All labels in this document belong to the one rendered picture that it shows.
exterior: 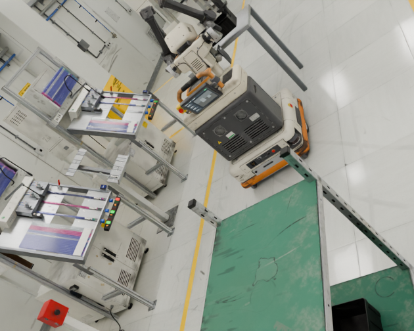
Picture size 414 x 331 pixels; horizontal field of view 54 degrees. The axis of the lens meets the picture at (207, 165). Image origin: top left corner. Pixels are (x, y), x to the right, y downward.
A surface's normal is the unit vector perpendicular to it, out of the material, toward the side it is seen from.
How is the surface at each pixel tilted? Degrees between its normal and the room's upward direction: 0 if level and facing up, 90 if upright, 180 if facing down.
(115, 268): 90
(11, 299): 90
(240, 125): 90
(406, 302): 0
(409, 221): 0
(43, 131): 90
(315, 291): 0
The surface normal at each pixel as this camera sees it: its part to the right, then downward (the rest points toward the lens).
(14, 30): -0.15, 0.70
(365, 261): -0.70, -0.57
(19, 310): 0.70, -0.43
